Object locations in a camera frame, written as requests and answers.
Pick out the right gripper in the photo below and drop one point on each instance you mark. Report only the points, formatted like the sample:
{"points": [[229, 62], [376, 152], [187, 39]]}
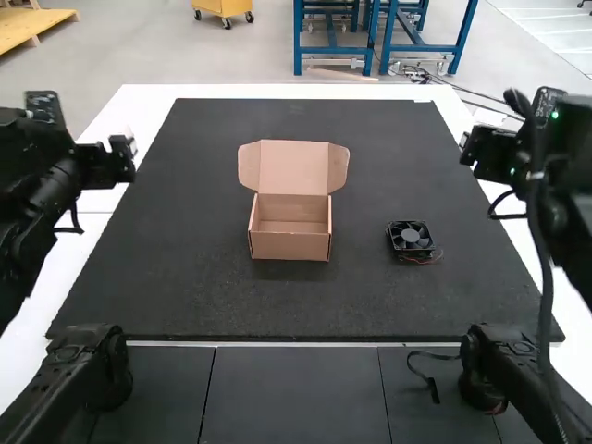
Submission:
{"points": [[492, 155]]}

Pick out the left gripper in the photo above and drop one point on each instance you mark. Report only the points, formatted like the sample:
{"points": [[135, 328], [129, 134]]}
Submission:
{"points": [[104, 164]]}

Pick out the black square fan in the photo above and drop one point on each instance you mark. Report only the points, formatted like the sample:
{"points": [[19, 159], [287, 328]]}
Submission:
{"points": [[409, 236]]}

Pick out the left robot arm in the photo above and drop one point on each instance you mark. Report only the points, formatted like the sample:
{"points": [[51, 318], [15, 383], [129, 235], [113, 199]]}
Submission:
{"points": [[32, 180]]}

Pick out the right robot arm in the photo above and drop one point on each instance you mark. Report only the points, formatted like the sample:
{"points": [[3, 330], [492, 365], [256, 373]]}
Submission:
{"points": [[573, 152]]}

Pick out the cardboard box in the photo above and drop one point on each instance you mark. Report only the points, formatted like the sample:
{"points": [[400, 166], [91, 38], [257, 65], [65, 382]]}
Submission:
{"points": [[289, 245]]}

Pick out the black mat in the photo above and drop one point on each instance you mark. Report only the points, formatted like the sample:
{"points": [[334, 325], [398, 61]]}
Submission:
{"points": [[185, 231]]}

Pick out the wooden pallet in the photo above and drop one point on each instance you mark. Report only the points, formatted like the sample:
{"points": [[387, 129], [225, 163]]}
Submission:
{"points": [[28, 20]]}

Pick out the yellow wheeled cart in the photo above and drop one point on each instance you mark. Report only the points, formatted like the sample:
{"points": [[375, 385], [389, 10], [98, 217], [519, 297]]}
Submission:
{"points": [[224, 7]]}

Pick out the blue metal frame table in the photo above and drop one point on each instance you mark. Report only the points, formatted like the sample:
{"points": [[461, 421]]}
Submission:
{"points": [[298, 37], [460, 32]]}

